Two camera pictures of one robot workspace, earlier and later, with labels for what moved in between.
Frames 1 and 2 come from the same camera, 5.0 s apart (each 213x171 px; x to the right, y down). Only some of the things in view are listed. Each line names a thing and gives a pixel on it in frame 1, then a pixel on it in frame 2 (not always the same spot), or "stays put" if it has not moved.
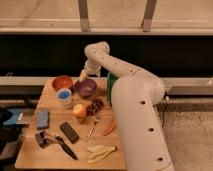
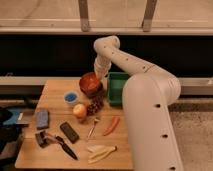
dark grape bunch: [94, 107] stays put
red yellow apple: [79, 111] stays put
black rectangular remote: [69, 131] stays put
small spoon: [90, 133] stays put
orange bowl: [62, 82] -> [89, 83]
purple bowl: [85, 87] -> [96, 94]
